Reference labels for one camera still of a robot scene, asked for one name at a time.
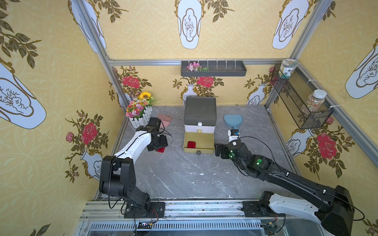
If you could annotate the labelled jar white lid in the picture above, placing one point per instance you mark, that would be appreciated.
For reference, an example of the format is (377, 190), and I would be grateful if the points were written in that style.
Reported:
(287, 67)

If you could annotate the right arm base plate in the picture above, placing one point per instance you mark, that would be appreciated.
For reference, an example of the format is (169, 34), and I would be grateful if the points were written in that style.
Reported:
(256, 209)

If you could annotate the grey wall shelf tray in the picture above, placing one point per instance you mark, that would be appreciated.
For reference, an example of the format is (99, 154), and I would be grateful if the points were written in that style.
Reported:
(217, 68)

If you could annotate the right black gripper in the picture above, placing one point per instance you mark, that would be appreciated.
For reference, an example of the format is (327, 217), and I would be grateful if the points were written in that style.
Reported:
(224, 150)

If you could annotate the black wire wall basket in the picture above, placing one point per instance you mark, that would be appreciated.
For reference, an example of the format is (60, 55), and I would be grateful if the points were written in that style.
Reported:
(294, 92)

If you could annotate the white drawer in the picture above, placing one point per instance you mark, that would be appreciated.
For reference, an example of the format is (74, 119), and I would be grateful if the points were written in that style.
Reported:
(199, 129)

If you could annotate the flower planter white fence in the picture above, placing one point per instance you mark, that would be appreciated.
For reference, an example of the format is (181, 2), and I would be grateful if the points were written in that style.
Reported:
(139, 109)

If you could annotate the aluminium rail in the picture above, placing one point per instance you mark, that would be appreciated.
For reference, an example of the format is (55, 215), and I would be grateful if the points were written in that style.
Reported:
(199, 215)

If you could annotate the pink hand brush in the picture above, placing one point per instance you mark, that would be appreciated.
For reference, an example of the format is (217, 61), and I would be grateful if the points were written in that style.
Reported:
(165, 120)

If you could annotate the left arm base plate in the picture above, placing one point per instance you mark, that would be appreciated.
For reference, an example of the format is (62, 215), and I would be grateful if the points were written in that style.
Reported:
(155, 210)

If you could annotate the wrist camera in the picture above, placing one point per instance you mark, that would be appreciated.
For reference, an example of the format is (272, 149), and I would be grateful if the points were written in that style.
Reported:
(233, 134)
(154, 123)

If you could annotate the jar of colourful beads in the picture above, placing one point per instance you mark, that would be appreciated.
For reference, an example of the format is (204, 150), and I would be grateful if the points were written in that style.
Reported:
(314, 101)

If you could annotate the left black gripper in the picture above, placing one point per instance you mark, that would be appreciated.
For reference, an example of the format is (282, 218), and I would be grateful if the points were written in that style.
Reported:
(160, 142)

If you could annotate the grey top drawer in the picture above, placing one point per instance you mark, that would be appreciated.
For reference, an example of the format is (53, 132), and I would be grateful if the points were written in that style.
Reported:
(196, 121)

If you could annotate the blue dustpan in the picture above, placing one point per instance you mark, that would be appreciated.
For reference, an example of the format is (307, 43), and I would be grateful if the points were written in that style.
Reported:
(233, 121)

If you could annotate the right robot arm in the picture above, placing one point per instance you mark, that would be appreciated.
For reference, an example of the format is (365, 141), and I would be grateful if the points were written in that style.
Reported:
(334, 208)

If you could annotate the three-tier drawer cabinet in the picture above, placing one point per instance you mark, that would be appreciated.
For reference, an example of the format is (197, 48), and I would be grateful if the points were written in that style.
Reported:
(200, 107)

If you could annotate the circuit board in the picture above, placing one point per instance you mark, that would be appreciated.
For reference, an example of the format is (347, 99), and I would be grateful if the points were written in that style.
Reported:
(144, 225)

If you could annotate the pink flowers on shelf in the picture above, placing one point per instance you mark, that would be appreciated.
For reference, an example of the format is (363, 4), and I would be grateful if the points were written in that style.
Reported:
(196, 67)

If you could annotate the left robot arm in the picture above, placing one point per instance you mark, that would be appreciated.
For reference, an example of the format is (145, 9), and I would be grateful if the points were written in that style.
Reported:
(117, 177)

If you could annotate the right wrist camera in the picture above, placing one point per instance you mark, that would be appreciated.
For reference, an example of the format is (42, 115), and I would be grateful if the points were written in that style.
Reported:
(233, 134)

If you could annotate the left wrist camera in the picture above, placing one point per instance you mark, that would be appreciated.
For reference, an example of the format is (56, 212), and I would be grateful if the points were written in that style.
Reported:
(154, 123)

